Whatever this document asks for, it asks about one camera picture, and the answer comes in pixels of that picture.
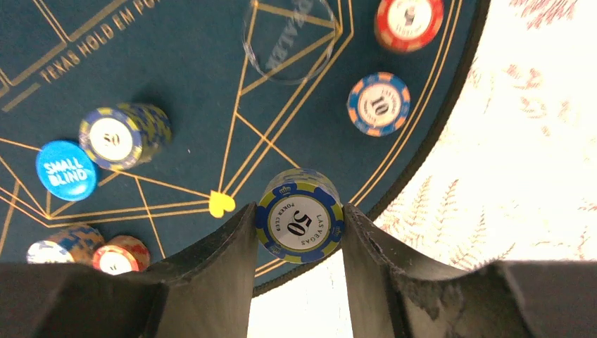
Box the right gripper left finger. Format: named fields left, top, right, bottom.
left=1, top=203, right=258, bottom=337

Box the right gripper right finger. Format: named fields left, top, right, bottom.
left=341, top=204, right=596, bottom=337

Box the red white chip stack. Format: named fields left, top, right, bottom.
left=92, top=235, right=151, bottom=275

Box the blue yellow fifty chip stack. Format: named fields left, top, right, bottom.
left=256, top=168, right=345, bottom=264

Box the blue ten chip stack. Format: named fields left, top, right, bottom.
left=26, top=225, right=105, bottom=265

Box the clear dealer button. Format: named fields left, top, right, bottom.
left=242, top=1, right=341, bottom=85

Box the floral tablecloth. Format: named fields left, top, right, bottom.
left=246, top=0, right=597, bottom=338

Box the round dark poker mat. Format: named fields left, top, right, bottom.
left=1, top=1, right=489, bottom=263

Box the blue small blind button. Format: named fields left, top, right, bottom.
left=35, top=140, right=99, bottom=201

